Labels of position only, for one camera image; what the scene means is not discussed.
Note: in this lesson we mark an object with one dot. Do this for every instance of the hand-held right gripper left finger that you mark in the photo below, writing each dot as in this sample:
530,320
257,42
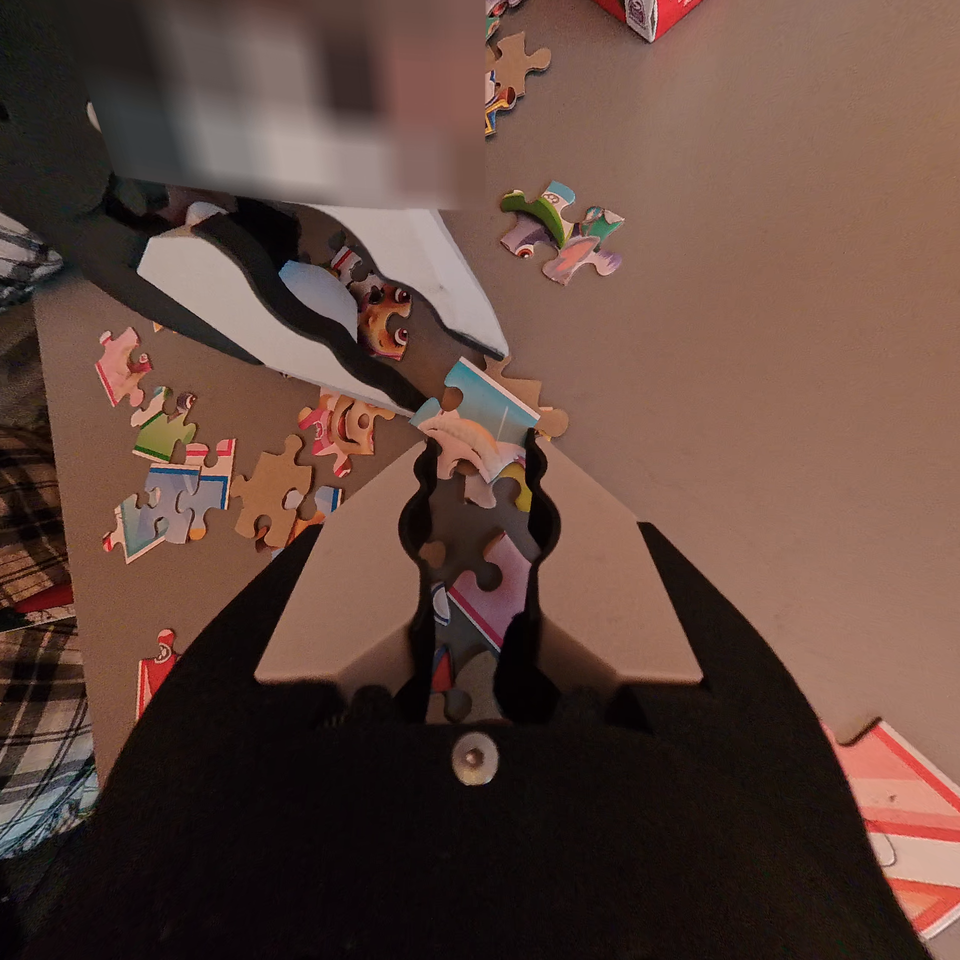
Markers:
337,600

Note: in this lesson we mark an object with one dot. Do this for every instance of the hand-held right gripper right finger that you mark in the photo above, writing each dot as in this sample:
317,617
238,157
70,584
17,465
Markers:
622,600

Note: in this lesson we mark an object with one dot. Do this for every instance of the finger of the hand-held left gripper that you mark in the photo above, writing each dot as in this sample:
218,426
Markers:
427,255
202,285

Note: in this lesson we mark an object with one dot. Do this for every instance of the jigsaw puzzle pieces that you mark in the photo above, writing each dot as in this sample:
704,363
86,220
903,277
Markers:
577,255

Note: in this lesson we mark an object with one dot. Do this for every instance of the red striped joined puzzle section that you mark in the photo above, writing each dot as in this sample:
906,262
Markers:
900,787

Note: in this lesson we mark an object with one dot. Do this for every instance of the person's left forearm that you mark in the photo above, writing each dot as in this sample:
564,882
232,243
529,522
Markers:
26,262

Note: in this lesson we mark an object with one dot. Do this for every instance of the grey desk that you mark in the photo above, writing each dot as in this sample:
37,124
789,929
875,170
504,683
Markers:
750,375

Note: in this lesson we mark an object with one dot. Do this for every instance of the person's plaid shirt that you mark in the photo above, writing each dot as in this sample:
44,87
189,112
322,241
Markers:
37,712

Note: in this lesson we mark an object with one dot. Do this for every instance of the colourful puzzle box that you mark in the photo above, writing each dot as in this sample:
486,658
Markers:
652,15

